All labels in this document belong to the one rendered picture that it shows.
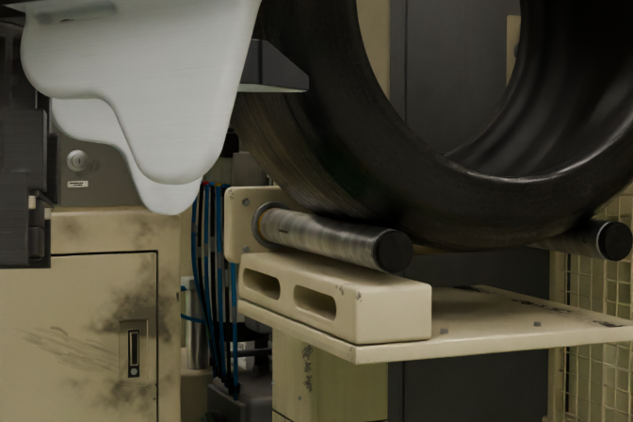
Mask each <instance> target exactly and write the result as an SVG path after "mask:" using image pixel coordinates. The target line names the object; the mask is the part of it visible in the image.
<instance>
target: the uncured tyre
mask: <svg viewBox="0 0 633 422"><path fill-rule="evenodd" d="M520 9H521V30H520V40H519V47H518V53H517V58H516V61H515V65H514V68H513V71H512V74H511V79H510V81H509V84H508V86H507V87H506V90H505V92H504V94H503V96H502V97H501V99H500V101H499V103H498V104H497V106H496V108H495V110H494V111H493V113H492V114H491V115H490V117H489V118H488V119H487V120H486V122H485V123H484V124H483V125H482V126H481V127H480V128H479V129H478V130H477V132H475V133H474V134H473V135H472V136H471V137H470V138H469V139H467V140H466V141H465V142H464V143H462V144H461V145H459V146H458V147H456V148H455V149H453V150H452V151H450V152H448V153H446V154H443V155H441V154H439V153H438V152H436V151H435V150H434V149H432V148H431V146H429V145H428V144H427V143H426V142H424V141H423V140H422V139H421V138H420V137H419V136H418V135H417V134H416V133H415V132H414V131H413V130H412V129H411V128H410V127H409V126H408V125H407V124H406V123H405V122H404V121H403V119H402V118H401V117H400V116H399V115H398V113H397V112H396V111H395V109H394V108H393V107H392V105H391V104H390V102H389V101H388V99H387V98H386V96H385V94H384V92H383V91H382V89H381V86H380V84H379V82H378V80H377V78H376V76H375V74H374V72H373V70H372V68H371V65H370V63H369V60H368V57H367V54H366V51H365V46H364V43H363V39H362V34H361V30H360V26H359V20H358V12H357V4H356V0H262V2H261V4H260V7H259V10H258V13H257V17H256V21H255V25H254V28H253V31H252V38H251V40H263V41H268V42H269V43H270V44H272V45H273V46H274V47H275V48H276V49H278V50H279V51H280V52H281V53H282V54H283V55H284V56H286V57H287V58H288V59H289V60H290V61H291V62H292V63H294V64H295V65H296V66H297V67H298V68H300V69H301V70H302V71H303V72H305V73H306V74H307V75H308V76H309V89H308V90H307V91H303V92H246V91H238V92H237V94H236V98H235V104H234V108H233V111H232V115H231V119H230V124H231V125H232V127H233V129H234V130H235V133H236V134H237V136H238V137H239V139H240V140H241V142H242V143H243V145H244V146H245V148H246V149H247V150H248V152H249V153H250V155H251V156H252V158H253V159H254V160H255V161H256V163H257V164H258V165H259V166H260V167H261V169H262V170H263V171H264V172H265V173H266V174H267V175H268V176H269V177H270V178H271V179H272V180H273V181H274V182H275V183H276V184H277V185H278V186H279V187H280V188H281V189H282V190H283V191H285V192H286V193H287V194H288V195H289V196H291V197H292V198H293V199H294V200H296V201H297V202H298V203H300V204H302V205H303V206H305V207H306V208H308V209H309V210H311V211H312V212H314V213H316V214H318V215H319V216H322V217H328V218H333V219H343V220H348V221H354V222H359V223H363V224H368V225H373V226H379V227H383V228H389V229H394V230H398V231H401V232H403V233H404V234H406V235H407V236H408V237H409V238H410V239H411V241H412V243H413V244H415V245H420V246H425V247H430V248H434V249H439V250H445V251H452V252H498V251H505V250H510V249H515V248H519V247H523V246H526V245H529V244H532V243H535V242H538V241H541V240H544V239H547V238H549V237H552V236H555V235H559V234H561V233H564V232H566V231H568V230H570V229H572V228H574V227H576V226H577V225H579V224H581V223H582V222H584V221H586V220H587V219H590V218H591V217H593V216H594V215H596V214H597V213H598V212H600V211H601V210H603V209H604V208H605V207H606V206H608V205H609V204H610V203H612V202H613V201H614V200H615V199H616V198H617V197H619V196H620V195H621V194H622V193H623V192H624V191H625V190H626V189H627V188H628V187H629V186H630V185H631V184H632V183H633V0H520Z"/></svg>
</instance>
